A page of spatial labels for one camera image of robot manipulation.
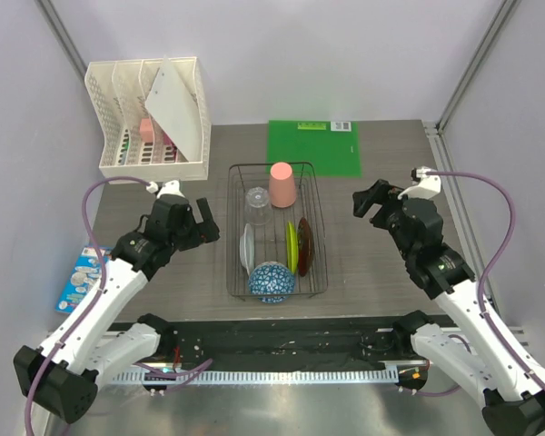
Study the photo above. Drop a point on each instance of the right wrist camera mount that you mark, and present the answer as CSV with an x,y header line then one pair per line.
x,y
425,184

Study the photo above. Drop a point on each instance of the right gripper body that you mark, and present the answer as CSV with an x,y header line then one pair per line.
x,y
396,206

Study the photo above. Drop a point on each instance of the white plate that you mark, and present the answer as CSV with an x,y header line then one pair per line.
x,y
246,248

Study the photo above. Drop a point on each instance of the white board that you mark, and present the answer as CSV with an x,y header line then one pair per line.
x,y
172,106

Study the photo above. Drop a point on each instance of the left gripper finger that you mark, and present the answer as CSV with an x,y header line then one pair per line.
x,y
207,222
197,238

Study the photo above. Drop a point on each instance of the white file organizer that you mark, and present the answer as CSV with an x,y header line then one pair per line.
x,y
118,91

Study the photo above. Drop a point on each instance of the clear glass cup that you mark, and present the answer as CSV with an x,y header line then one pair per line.
x,y
257,206

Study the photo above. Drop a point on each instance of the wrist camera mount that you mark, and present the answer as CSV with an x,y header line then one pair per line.
x,y
161,189
425,184

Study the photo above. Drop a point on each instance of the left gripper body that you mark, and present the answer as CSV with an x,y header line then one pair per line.
x,y
190,225

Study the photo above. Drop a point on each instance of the red floral plate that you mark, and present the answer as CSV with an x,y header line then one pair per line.
x,y
305,247

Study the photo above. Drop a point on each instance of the pink box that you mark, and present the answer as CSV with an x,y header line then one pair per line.
x,y
146,131

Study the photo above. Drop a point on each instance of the black wire dish rack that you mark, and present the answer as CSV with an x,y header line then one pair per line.
x,y
270,238

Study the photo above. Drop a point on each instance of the white slotted cable duct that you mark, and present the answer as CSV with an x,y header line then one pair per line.
x,y
139,375

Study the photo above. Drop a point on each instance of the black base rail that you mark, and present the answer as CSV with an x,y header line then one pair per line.
x,y
288,345

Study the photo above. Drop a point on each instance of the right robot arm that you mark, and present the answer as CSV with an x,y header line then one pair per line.
x,y
506,382

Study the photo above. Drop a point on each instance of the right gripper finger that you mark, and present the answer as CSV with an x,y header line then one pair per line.
x,y
364,200
382,216

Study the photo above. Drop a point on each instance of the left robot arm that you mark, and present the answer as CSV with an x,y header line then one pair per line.
x,y
65,372

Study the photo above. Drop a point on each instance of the blue patterned bowl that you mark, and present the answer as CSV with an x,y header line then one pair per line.
x,y
271,282

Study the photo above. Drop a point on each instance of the lime green plate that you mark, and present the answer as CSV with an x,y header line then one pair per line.
x,y
291,247

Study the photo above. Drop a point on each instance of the blue printed booklet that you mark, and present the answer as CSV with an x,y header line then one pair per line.
x,y
86,273

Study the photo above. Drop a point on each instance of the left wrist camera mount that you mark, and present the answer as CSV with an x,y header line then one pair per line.
x,y
161,189

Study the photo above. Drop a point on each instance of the green cutting mat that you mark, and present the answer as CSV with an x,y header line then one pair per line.
x,y
331,147

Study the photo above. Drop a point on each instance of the pink plastic cup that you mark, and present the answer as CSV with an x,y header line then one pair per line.
x,y
282,189

